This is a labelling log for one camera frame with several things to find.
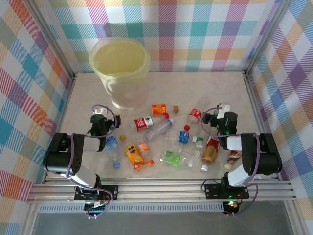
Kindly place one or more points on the tall clear bottle white cap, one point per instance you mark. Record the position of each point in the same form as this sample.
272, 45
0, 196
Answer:
156, 131

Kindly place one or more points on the green label clear bottle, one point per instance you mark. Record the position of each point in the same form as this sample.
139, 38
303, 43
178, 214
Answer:
171, 157

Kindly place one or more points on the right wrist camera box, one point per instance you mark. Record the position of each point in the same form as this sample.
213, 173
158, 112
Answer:
223, 107

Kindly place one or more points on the aluminium frame post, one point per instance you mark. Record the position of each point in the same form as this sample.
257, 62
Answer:
55, 36
265, 36

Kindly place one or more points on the white plastic waste bin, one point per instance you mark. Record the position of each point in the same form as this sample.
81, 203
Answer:
127, 98

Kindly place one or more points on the red green label water bottle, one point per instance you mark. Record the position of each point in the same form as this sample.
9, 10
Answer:
141, 123

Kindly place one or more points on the blue label crushed clear bottle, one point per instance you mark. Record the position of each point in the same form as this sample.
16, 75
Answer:
183, 136

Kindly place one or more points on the small green label bottle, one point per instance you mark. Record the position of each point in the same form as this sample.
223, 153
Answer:
200, 142

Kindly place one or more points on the yellow-green bin liner bag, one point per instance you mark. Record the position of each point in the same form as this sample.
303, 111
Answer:
117, 58

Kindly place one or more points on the yellow bottle cap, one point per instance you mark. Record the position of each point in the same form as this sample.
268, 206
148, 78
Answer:
123, 138

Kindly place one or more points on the red label clear drink bottle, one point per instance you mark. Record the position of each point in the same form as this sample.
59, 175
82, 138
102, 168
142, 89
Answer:
195, 113

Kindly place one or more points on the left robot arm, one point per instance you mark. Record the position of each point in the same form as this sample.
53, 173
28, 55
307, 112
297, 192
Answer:
58, 159

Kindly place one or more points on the orange label clear bottle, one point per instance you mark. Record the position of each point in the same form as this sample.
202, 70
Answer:
143, 147

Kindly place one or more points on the black controller board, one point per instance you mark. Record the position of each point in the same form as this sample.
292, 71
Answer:
232, 206
97, 209

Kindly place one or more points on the aluminium side rail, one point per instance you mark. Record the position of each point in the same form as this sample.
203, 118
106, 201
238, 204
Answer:
251, 93
69, 93

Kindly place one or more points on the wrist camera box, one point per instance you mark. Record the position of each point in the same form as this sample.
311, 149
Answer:
223, 107
100, 110

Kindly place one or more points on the water bottle blue cap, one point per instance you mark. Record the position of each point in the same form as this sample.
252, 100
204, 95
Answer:
111, 151

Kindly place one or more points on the orange juice bottle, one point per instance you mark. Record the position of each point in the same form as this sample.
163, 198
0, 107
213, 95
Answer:
134, 156

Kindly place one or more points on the red label tea bottle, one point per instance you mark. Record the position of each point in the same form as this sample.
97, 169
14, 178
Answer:
210, 151

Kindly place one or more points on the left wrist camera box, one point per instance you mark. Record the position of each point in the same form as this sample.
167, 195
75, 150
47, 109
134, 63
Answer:
100, 110

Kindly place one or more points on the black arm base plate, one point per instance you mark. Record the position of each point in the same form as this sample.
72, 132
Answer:
112, 192
212, 191

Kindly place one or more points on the brown coffee drink bottle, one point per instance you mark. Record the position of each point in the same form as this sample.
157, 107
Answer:
233, 156

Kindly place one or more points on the brown bottle cap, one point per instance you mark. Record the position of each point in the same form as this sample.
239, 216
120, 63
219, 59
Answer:
175, 109

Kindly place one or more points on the red bottle cap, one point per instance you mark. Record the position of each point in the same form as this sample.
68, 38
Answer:
187, 127

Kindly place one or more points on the aluminium front rail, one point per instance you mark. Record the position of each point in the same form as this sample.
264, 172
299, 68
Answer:
159, 191

